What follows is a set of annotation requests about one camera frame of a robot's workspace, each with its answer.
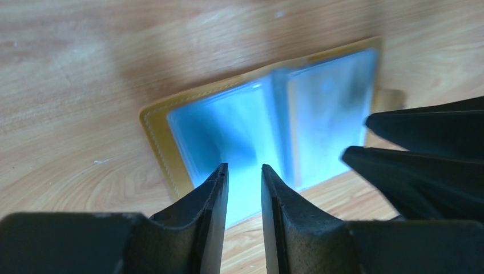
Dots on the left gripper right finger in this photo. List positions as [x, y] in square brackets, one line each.
[301, 238]

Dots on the yellow leather card holder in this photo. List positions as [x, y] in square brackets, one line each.
[297, 115]

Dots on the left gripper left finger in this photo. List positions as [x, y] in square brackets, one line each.
[186, 237]

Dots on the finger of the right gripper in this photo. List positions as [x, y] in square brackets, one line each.
[420, 186]
[452, 130]

